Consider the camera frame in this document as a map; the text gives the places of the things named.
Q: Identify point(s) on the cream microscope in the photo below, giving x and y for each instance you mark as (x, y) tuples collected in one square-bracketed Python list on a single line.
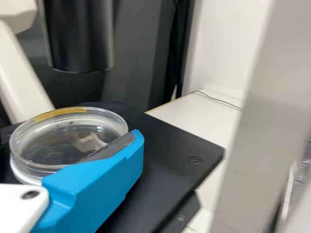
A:
[(19, 85)]

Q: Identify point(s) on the petri dish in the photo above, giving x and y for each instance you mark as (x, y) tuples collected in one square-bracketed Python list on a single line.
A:
[(60, 136)]

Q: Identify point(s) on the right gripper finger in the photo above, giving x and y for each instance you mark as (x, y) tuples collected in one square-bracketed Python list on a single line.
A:
[(97, 184)]

